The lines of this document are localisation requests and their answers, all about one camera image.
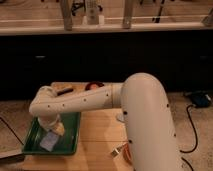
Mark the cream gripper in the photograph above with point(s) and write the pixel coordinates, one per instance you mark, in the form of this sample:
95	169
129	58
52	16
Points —
59	129

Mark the blue sponge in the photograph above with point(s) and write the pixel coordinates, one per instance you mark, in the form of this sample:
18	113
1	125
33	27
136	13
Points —
49	141

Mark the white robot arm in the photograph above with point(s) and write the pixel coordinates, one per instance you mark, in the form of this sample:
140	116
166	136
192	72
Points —
148	120

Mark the green plastic tray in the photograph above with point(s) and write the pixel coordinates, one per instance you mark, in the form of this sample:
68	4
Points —
66	145

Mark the dark red bowl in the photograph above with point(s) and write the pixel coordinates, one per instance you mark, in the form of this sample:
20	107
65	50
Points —
93	85

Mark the metal fork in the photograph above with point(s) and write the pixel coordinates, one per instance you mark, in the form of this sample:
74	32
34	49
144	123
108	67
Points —
117	150

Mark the grey blue cloth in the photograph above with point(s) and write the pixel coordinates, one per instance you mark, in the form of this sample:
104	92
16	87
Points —
120	118

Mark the orange bowl with beads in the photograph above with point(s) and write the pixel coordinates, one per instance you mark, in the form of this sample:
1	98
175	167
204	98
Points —
126	154

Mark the white device on shelf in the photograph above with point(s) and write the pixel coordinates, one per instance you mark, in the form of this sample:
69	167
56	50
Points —
92	12

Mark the left wooden post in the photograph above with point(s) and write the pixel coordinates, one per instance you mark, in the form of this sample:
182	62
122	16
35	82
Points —
66	14

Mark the wooden post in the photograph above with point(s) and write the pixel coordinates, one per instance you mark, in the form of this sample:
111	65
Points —
66	14
127	16

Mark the right wooden post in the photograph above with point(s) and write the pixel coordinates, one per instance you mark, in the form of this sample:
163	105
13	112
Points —
127	16

